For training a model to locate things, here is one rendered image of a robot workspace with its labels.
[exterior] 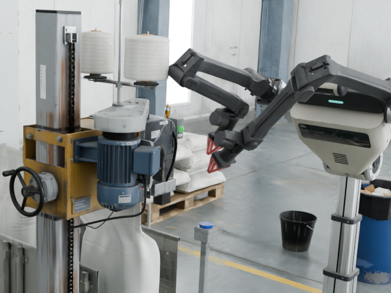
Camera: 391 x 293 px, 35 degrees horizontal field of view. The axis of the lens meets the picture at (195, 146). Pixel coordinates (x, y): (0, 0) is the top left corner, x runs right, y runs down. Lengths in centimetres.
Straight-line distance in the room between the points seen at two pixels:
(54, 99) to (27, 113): 507
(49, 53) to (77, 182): 47
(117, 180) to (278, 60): 899
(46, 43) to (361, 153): 127
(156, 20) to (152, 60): 619
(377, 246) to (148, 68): 268
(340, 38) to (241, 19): 168
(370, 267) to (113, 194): 270
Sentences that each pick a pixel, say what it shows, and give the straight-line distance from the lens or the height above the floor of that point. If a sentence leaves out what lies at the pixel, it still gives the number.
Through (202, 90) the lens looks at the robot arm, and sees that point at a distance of 233.
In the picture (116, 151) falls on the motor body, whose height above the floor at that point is 130.
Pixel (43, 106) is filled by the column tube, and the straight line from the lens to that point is 229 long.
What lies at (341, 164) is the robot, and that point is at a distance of 265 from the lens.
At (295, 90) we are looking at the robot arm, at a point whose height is 154.
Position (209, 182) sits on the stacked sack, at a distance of 601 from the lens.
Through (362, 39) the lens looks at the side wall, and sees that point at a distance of 1066.
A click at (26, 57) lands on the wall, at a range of 723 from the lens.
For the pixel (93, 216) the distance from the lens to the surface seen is 284.
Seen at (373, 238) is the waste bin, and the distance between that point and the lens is 446.
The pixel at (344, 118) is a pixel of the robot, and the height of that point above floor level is 140.
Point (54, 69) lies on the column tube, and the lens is 223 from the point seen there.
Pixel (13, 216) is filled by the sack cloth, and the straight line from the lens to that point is 315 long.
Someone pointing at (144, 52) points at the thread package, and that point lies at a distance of 221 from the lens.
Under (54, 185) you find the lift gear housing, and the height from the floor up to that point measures 115.
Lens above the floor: 176
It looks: 12 degrees down
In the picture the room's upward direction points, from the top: 3 degrees clockwise
